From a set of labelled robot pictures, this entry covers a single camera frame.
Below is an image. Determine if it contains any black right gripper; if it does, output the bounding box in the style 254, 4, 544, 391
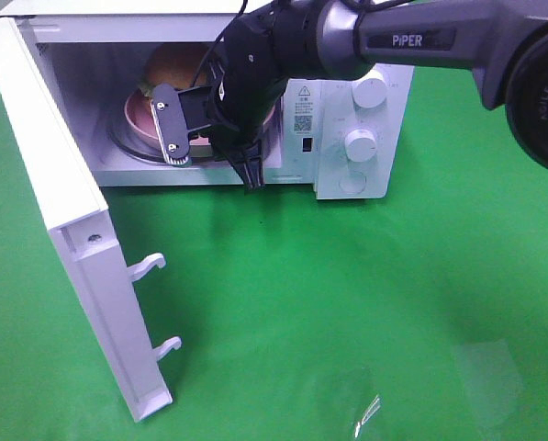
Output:
184, 13, 288, 191

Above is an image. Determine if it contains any round door release button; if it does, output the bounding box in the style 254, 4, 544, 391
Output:
339, 171, 366, 195

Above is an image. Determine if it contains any burger with lettuce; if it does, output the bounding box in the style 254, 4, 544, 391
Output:
139, 42, 207, 98

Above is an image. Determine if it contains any pink round plate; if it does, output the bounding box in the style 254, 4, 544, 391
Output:
116, 89, 225, 164

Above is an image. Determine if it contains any white microwave door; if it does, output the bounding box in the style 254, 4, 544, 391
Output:
0, 17, 182, 422

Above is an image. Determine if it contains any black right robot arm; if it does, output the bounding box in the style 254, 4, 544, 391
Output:
177, 1, 548, 189

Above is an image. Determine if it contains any lower white microwave knob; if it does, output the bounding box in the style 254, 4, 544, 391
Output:
344, 129, 377, 163

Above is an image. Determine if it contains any white microwave knob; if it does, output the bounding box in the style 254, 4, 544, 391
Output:
352, 75, 387, 109
344, 129, 377, 163

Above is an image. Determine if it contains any upper white microwave knob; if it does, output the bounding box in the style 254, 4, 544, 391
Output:
352, 75, 387, 109

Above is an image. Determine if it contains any white microwave oven body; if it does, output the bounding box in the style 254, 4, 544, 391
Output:
0, 1, 413, 199

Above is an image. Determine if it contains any clear plastic film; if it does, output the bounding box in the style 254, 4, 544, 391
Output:
315, 366, 383, 440

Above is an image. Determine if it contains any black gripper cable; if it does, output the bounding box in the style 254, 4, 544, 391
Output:
190, 0, 421, 93

